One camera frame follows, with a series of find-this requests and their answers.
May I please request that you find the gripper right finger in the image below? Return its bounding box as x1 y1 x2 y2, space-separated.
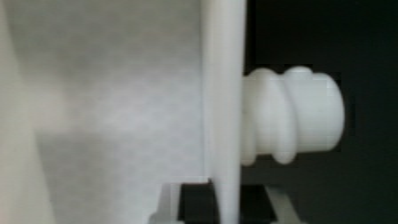
240 185 307 224

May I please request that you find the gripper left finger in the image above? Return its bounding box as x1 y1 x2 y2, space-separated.
147 183 220 224

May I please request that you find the white cabinet body box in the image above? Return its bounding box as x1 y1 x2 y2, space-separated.
0 0 345 224

